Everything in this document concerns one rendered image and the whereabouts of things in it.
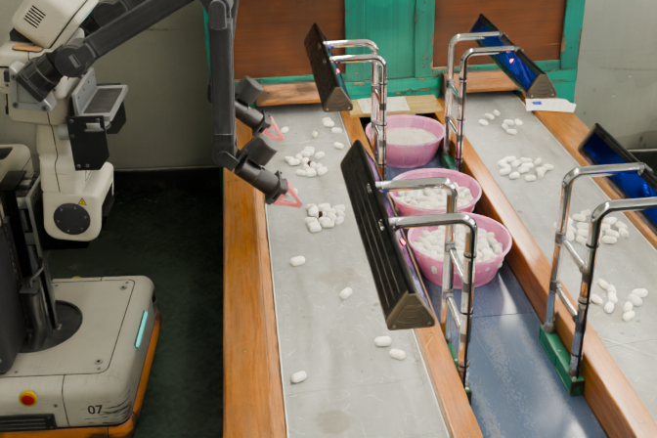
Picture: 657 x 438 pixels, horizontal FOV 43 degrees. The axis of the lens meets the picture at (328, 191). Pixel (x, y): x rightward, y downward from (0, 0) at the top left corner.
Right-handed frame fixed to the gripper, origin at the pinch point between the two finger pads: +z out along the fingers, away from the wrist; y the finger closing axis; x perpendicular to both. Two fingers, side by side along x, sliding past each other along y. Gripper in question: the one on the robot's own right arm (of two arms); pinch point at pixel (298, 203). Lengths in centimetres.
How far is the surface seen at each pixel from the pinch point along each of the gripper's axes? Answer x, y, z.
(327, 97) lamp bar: -26.0, 10.1, -10.1
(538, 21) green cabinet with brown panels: -78, 87, 57
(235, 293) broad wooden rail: 15.7, -32.9, -10.1
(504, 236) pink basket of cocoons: -30, -15, 44
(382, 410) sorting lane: -1, -74, 13
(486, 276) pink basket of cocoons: -21, -26, 41
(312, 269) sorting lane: 4.8, -21.2, 6.0
